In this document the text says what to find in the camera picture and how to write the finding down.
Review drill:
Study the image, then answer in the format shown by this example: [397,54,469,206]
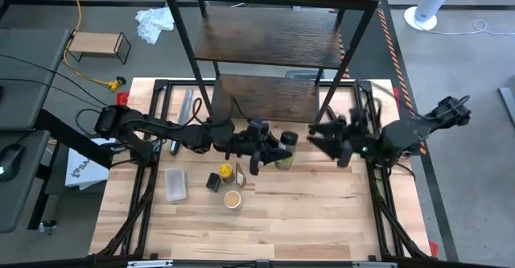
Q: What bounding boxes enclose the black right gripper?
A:
[307,113,374,169]

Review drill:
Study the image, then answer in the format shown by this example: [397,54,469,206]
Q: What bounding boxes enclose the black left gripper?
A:
[225,133,294,176]

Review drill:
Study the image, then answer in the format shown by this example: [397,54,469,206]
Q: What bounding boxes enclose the black lid green spice jar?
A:
[274,130,300,171]

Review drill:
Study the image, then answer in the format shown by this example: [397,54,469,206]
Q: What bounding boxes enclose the red brown spice packet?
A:
[235,162,248,188]

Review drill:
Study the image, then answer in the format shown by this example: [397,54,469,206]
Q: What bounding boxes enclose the yellow lid seasoning jar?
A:
[218,163,236,184]

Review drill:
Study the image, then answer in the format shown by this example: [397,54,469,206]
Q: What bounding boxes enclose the beige lid spice jar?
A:
[223,190,244,211]

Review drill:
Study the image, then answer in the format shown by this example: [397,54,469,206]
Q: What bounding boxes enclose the green black pepper tin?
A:
[205,172,223,193]

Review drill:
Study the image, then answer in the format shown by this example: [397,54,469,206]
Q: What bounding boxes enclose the black metal wood shelf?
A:
[162,0,381,125]

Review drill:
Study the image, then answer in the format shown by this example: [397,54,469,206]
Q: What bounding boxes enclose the black and silver tool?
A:
[325,105,343,127]

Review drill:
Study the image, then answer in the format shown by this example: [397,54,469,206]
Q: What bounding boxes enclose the grey tube with black end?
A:
[168,89,196,157]

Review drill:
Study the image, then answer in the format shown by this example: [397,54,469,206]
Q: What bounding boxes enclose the clear plastic container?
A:
[163,166,189,203]

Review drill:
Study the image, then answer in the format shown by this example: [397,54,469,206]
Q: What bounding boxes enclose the white crumpled cloth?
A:
[134,6,177,46]

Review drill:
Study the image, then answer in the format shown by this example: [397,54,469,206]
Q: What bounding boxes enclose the grey metal bar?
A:
[497,86,515,129]

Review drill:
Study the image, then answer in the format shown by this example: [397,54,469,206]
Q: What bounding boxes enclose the white printed box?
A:
[64,138,113,192]

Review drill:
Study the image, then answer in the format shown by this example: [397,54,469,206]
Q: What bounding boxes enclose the black diagonal beam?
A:
[34,109,114,171]

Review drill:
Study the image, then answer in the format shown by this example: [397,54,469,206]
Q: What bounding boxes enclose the small metal clamp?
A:
[37,219,58,235]

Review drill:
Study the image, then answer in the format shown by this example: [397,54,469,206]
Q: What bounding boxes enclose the grey desk top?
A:
[0,130,52,234]
[0,27,71,131]

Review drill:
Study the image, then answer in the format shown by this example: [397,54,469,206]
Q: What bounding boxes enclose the black computer mouse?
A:
[0,142,27,183]

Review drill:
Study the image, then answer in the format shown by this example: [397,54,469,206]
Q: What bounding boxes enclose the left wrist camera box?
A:
[245,118,270,139]

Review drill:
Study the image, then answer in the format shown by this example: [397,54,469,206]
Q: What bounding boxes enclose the black aluminium rig frame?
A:
[90,77,434,268]

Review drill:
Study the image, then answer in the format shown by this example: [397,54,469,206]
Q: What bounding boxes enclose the silver bracket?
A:
[126,260,174,268]
[352,261,398,268]

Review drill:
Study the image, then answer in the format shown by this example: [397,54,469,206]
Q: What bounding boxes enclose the white fan cable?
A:
[414,18,515,37]

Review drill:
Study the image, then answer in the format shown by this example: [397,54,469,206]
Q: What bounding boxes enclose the yellow cable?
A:
[61,0,127,93]

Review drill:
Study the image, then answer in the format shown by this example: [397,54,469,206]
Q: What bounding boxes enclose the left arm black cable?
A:
[74,97,206,138]

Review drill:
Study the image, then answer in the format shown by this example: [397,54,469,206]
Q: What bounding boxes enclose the small wooden wire stand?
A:
[65,28,133,65]

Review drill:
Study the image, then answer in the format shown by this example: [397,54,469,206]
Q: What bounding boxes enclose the thin black cable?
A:
[0,52,109,109]
[0,77,104,110]

